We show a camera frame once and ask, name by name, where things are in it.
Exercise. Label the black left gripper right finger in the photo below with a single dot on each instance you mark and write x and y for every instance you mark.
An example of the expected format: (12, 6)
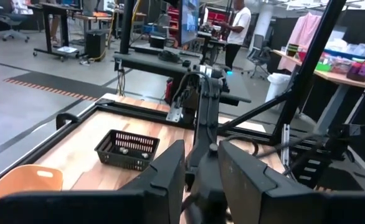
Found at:
(279, 208)

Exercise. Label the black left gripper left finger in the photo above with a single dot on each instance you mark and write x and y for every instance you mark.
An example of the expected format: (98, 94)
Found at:
(107, 208)

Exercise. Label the cream plastic skull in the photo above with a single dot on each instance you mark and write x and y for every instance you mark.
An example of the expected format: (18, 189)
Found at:
(126, 151)
(145, 155)
(122, 151)

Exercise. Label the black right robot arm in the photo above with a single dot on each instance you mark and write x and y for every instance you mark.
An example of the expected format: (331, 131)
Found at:
(205, 109)

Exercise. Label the black mesh basket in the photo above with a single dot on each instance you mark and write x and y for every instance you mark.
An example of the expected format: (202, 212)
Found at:
(120, 161)

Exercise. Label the yellow plastic bin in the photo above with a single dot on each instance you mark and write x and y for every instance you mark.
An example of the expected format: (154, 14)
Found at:
(20, 180)

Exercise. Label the white waste bin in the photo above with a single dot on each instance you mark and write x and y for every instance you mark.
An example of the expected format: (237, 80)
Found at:
(277, 90)

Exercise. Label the grey desk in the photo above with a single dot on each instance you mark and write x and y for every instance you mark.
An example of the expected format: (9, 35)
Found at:
(151, 63)
(238, 87)

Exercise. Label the red canister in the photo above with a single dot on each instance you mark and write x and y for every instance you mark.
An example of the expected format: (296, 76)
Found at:
(169, 90)

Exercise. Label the long wooden table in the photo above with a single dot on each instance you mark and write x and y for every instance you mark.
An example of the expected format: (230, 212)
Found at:
(341, 77)

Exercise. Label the green plastic container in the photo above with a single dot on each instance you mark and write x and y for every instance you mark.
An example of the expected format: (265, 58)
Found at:
(322, 67)

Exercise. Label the mesh office chair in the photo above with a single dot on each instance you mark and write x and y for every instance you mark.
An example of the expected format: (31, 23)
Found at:
(258, 53)

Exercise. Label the black cup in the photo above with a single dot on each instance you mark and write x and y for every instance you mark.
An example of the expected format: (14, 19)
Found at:
(292, 49)

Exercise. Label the black computer tower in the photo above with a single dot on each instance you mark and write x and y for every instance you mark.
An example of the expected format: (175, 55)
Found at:
(95, 45)

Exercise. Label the black headphones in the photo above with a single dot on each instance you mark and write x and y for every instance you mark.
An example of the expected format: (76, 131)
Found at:
(168, 56)

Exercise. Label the pink hanging garment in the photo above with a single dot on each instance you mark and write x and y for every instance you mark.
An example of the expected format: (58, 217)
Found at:
(304, 34)

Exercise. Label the clear plastic bag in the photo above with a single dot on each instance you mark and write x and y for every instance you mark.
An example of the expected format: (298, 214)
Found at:
(361, 49)

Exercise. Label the black diagonal pole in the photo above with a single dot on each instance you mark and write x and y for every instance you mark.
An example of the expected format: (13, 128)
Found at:
(126, 28)

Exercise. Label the person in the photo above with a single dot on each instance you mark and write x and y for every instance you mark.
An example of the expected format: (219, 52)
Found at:
(238, 28)

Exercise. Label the black standing desk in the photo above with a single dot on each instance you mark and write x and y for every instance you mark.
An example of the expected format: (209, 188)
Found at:
(54, 28)

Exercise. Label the large display screen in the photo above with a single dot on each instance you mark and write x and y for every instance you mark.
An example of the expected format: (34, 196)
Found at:
(189, 21)

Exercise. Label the grey office chair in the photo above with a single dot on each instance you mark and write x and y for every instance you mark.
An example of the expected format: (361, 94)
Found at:
(8, 21)

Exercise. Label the silver aluminium post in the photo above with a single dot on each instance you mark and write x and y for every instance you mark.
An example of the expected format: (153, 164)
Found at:
(285, 146)

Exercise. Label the black frame clamp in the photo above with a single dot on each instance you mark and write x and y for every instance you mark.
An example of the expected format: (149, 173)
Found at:
(64, 118)

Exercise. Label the black frame brace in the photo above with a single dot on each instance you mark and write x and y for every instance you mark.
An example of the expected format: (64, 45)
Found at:
(257, 109)

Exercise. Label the silver metal bracket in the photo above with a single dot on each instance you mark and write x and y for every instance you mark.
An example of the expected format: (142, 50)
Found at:
(173, 113)

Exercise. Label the black rig upright post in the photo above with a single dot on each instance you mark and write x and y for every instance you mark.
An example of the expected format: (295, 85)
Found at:
(310, 62)

